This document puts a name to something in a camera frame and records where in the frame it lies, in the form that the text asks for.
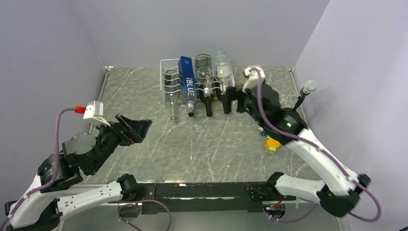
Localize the white wire wine rack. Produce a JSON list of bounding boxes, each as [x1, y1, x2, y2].
[[160, 58, 235, 104]]

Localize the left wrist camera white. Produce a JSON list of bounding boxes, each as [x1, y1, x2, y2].
[[74, 101, 111, 127]]

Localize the dark wine bottle front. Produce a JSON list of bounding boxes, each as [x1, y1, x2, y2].
[[187, 107, 194, 117]]

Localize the clear bottle silver cap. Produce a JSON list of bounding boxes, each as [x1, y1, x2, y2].
[[194, 53, 214, 97], [212, 51, 233, 94]]

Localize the clear bottle silver cap front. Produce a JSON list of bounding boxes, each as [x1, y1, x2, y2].
[[194, 53, 214, 97]]

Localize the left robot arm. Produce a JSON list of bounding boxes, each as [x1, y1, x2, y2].
[[5, 115, 152, 231]]

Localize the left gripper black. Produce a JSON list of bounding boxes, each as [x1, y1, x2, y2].
[[88, 113, 153, 173]]

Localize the blue square glass bottle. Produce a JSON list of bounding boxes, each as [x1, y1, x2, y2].
[[178, 56, 197, 108]]

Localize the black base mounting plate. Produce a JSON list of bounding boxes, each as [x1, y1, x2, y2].
[[119, 181, 296, 215]]

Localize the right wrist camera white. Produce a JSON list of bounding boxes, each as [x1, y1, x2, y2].
[[242, 65, 266, 93]]

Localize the dark wine bottle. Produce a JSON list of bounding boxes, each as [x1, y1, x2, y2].
[[199, 86, 214, 117], [215, 82, 231, 115], [187, 107, 194, 117]]

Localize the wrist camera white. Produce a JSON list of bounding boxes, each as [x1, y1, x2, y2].
[[242, 65, 266, 93], [74, 101, 111, 127]]

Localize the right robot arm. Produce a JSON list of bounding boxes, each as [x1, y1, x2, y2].
[[225, 84, 370, 218]]

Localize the clear glass bottle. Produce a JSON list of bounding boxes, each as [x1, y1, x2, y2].
[[164, 69, 180, 122]]

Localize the colourful small blocks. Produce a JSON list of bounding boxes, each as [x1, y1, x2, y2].
[[258, 126, 281, 154]]

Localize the microphone on black stand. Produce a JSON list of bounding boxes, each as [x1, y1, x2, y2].
[[292, 80, 318, 112]]

